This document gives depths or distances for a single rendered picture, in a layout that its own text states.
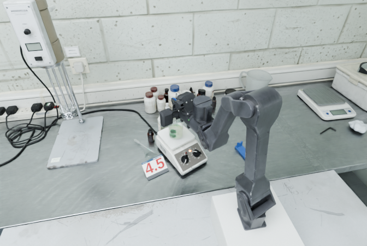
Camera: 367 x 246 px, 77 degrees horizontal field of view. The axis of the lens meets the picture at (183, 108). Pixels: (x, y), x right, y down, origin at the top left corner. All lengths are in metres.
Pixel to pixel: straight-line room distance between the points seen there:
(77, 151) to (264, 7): 1.13
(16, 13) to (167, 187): 0.73
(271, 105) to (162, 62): 0.88
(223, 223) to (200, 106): 0.33
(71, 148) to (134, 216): 0.44
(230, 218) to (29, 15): 0.82
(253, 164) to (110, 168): 0.61
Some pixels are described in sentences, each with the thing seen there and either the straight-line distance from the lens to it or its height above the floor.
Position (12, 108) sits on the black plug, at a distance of 1.43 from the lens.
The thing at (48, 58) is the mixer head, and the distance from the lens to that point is 0.88.
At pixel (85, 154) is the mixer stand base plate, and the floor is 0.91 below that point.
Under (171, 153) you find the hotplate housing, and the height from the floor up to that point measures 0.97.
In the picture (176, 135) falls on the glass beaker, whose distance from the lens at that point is 0.92.
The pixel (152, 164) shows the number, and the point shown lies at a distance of 0.94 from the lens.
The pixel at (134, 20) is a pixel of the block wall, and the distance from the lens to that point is 1.19.
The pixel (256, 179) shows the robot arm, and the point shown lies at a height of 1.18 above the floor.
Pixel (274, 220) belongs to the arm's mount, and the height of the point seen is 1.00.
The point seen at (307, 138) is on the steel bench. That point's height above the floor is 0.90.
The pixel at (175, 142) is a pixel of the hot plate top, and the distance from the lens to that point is 0.92.
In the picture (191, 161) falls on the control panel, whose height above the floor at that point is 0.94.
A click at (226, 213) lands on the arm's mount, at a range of 0.74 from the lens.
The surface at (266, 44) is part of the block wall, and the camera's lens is 1.43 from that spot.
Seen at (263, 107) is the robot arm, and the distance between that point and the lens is 0.46.
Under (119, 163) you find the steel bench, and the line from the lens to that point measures 1.00.
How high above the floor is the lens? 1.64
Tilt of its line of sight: 37 degrees down
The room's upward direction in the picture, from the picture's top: straight up
